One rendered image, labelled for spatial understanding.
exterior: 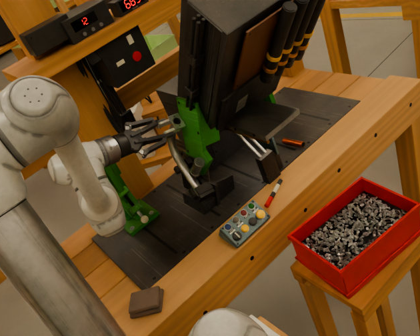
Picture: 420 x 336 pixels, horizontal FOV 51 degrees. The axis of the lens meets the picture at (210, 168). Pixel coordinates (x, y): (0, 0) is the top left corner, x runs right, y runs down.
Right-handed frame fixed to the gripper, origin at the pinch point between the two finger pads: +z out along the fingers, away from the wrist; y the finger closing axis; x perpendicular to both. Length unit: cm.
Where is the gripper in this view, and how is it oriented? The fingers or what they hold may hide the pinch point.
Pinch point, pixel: (169, 127)
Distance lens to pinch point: 149.5
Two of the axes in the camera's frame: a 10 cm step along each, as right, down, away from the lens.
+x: -3.1, 4.4, 8.4
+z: 7.9, -3.7, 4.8
